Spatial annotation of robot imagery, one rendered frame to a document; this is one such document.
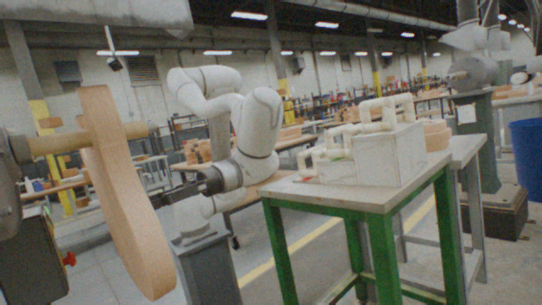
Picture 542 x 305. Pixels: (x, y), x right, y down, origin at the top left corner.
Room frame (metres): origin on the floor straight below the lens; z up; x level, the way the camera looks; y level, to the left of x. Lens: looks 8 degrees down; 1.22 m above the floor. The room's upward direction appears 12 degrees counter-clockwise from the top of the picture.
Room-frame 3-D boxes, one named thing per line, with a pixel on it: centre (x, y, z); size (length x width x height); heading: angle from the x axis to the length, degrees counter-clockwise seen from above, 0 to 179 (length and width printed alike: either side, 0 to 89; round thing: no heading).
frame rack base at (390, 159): (0.93, -0.43, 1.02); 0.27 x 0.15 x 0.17; 133
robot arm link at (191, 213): (1.34, 0.44, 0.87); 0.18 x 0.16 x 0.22; 122
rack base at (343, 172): (1.04, -0.33, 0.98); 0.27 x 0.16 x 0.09; 133
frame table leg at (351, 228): (1.48, -0.39, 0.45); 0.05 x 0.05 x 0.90; 39
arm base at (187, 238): (1.32, 0.47, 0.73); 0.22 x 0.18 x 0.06; 122
